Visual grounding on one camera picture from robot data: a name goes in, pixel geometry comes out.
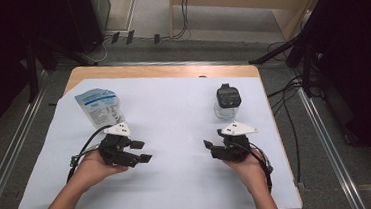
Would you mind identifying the black floor cable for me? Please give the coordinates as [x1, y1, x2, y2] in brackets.
[269, 84, 309, 186]
[265, 74, 307, 100]

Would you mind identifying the black curtain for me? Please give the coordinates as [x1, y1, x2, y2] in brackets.
[314, 0, 371, 198]
[0, 0, 113, 148]

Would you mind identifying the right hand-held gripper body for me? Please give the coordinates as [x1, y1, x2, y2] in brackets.
[208, 119, 261, 165]

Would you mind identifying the white paper sheet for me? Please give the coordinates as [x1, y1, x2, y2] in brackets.
[3, 62, 304, 209]

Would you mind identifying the black metal stand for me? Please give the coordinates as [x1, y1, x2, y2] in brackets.
[246, 27, 329, 103]
[21, 29, 102, 105]

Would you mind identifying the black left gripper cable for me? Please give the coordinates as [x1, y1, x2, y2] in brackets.
[61, 123, 117, 184]

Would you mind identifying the wooden table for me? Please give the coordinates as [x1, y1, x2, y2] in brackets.
[1, 49, 305, 209]

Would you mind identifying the person's right hand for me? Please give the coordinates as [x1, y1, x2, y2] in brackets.
[221, 147, 271, 197]

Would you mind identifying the black hanging cable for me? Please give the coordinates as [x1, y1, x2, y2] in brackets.
[167, 0, 193, 40]

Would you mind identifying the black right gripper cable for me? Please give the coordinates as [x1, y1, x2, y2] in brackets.
[235, 139, 277, 196]

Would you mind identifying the grey cabinet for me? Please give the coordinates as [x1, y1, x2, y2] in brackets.
[87, 0, 115, 36]

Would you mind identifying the white printed stand-up pouch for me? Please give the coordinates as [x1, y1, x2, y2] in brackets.
[73, 85, 127, 132]

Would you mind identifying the metal floor rail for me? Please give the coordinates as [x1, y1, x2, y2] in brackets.
[294, 82, 367, 209]
[0, 69, 59, 209]

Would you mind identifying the person's left hand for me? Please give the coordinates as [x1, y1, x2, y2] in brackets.
[65, 147, 132, 195]

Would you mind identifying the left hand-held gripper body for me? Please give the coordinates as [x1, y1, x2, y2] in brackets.
[96, 120, 140, 171]

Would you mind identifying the grey floor cable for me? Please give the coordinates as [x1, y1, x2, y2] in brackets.
[79, 34, 118, 65]

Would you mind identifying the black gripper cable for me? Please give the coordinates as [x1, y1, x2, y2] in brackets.
[61, 123, 117, 184]
[235, 139, 277, 196]

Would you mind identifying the square glass jar black lid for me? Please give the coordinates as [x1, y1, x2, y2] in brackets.
[211, 81, 245, 122]

